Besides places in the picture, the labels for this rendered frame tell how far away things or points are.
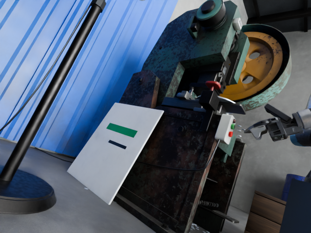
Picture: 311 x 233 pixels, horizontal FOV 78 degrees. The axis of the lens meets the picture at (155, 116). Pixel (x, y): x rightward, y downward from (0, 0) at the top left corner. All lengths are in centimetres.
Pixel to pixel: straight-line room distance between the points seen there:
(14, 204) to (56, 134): 130
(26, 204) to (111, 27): 186
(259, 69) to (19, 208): 178
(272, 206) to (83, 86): 179
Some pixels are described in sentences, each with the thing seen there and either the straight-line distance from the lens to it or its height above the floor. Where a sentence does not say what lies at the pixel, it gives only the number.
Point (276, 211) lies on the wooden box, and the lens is 142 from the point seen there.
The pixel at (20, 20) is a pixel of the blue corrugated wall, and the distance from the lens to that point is 191.
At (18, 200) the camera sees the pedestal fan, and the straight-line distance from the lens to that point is 76.
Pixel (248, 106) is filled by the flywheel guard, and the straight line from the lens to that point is 176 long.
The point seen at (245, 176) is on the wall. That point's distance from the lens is 460.
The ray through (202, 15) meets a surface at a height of 128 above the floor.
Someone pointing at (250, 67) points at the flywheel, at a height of 133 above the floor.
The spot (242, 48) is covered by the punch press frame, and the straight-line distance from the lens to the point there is 171.
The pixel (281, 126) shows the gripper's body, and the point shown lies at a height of 61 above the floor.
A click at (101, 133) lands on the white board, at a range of 143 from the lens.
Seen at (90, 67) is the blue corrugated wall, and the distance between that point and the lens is 208.
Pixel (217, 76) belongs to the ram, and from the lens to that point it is 142.
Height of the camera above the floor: 30
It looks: 11 degrees up
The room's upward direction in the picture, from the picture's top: 22 degrees clockwise
